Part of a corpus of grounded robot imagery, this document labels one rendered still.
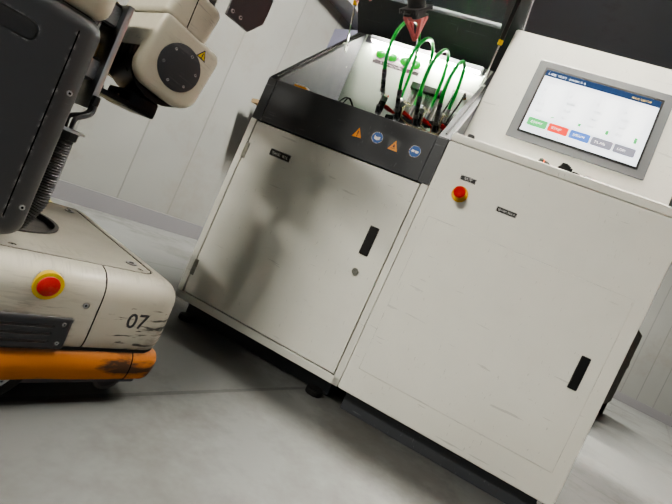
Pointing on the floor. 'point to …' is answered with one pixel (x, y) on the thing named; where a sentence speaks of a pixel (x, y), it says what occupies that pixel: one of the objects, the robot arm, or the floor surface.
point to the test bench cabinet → (323, 383)
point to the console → (514, 295)
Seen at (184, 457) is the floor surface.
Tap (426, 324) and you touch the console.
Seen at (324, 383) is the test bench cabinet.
